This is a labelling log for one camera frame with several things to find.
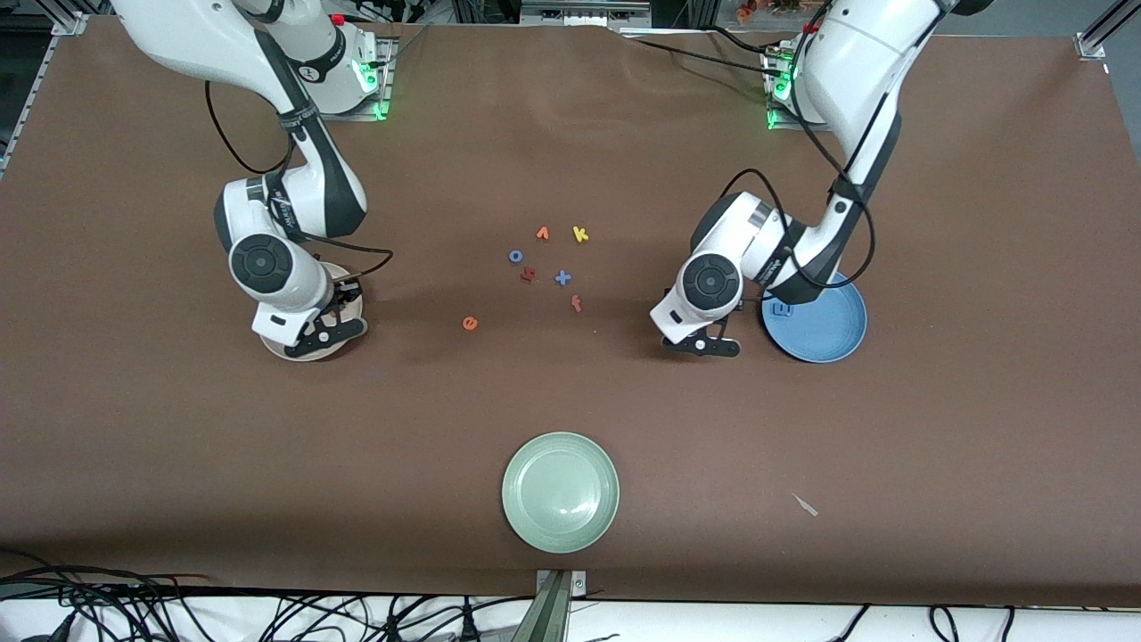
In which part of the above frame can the beige brown plate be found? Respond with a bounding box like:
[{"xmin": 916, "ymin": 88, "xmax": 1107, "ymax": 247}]
[{"xmin": 259, "ymin": 261, "xmax": 366, "ymax": 363}]

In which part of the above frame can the brown table cover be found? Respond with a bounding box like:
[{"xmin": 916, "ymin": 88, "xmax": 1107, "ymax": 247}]
[{"xmin": 0, "ymin": 16, "xmax": 1141, "ymax": 607}]

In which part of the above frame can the blue plate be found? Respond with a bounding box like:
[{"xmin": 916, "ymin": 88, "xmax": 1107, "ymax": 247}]
[{"xmin": 760, "ymin": 272, "xmax": 868, "ymax": 365}]

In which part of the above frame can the pale green plate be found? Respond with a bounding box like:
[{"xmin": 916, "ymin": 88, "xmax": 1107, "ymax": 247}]
[{"xmin": 501, "ymin": 432, "xmax": 621, "ymax": 555}]

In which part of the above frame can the grey power strip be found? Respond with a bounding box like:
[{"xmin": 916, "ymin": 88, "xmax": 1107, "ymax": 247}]
[{"xmin": 520, "ymin": 0, "xmax": 653, "ymax": 28}]

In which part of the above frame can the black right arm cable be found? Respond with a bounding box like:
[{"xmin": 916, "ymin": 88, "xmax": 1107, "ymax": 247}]
[{"xmin": 203, "ymin": 78, "xmax": 395, "ymax": 279}]

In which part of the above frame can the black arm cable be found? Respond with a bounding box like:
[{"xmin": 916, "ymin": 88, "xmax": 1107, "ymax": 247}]
[
  {"xmin": 203, "ymin": 78, "xmax": 395, "ymax": 279},
  {"xmin": 718, "ymin": 168, "xmax": 879, "ymax": 310}
]

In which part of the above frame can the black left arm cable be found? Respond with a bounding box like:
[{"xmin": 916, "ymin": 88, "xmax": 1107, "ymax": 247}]
[{"xmin": 718, "ymin": 168, "xmax": 879, "ymax": 310}]

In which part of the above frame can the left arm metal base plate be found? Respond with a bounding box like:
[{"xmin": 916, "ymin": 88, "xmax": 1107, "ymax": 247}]
[{"xmin": 765, "ymin": 45, "xmax": 834, "ymax": 133}]

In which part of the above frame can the black base power cable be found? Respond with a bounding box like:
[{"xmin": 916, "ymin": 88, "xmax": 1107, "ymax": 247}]
[{"xmin": 624, "ymin": 25, "xmax": 785, "ymax": 81}]

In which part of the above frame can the metal table edge bracket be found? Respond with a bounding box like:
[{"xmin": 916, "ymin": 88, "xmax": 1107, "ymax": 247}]
[{"xmin": 535, "ymin": 569, "xmax": 587, "ymax": 642}]

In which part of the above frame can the black floor cable bundle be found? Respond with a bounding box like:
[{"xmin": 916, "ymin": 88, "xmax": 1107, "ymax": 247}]
[{"xmin": 0, "ymin": 548, "xmax": 536, "ymax": 642}]

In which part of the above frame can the aluminium frame rail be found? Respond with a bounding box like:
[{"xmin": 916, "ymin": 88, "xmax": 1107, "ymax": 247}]
[
  {"xmin": 1074, "ymin": 0, "xmax": 1141, "ymax": 62},
  {"xmin": 0, "ymin": 11, "xmax": 90, "ymax": 179}
]

